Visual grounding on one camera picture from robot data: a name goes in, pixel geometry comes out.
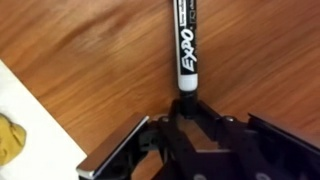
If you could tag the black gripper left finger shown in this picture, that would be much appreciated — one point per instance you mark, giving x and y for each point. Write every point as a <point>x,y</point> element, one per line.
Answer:
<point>97,161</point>

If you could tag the black Expo marker pen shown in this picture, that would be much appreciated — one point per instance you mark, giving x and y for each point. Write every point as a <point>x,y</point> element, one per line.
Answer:
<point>185,27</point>

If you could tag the yellow cloth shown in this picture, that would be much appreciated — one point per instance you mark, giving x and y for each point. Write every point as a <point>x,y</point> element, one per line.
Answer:
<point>12,139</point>

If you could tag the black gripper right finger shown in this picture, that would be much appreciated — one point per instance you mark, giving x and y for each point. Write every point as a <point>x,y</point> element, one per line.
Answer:
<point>286,149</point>

